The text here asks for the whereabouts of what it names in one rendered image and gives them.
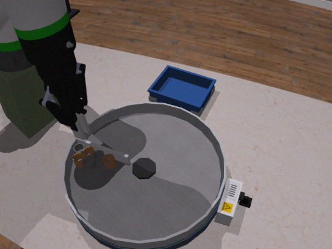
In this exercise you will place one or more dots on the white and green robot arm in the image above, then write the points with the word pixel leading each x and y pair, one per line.
pixel 34 32

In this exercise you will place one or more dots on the bronze bushing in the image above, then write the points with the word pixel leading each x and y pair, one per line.
pixel 108 157
pixel 76 157
pixel 87 150

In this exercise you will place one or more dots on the grey metal bushing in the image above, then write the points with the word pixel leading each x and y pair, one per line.
pixel 96 154
pixel 86 160
pixel 79 146

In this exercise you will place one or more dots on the blue shallow tray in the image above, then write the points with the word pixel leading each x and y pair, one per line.
pixel 183 89

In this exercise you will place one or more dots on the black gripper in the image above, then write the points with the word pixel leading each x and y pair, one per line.
pixel 68 90

